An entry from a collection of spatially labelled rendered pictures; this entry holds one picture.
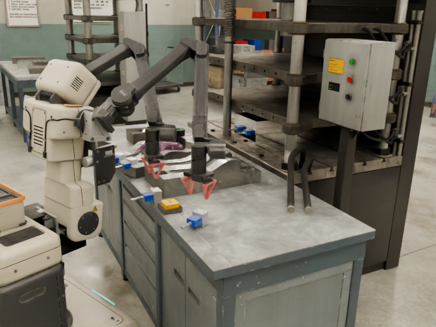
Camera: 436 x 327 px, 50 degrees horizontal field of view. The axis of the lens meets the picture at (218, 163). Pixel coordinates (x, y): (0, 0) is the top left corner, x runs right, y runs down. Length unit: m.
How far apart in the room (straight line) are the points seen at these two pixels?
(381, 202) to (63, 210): 1.87
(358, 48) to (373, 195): 1.03
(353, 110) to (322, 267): 0.79
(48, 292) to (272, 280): 0.81
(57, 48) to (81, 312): 7.44
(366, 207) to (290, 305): 1.23
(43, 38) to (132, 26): 3.11
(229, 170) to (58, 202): 0.76
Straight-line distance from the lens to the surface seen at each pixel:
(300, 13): 2.37
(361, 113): 2.22
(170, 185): 2.04
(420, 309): 2.99
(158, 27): 9.90
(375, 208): 2.98
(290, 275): 1.74
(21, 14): 9.18
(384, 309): 2.91
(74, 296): 2.40
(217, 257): 1.59
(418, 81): 2.94
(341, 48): 2.30
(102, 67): 2.20
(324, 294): 1.91
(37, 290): 1.84
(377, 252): 3.16
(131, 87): 1.82
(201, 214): 1.77
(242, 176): 2.19
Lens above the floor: 1.59
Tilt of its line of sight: 18 degrees down
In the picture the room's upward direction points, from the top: 1 degrees clockwise
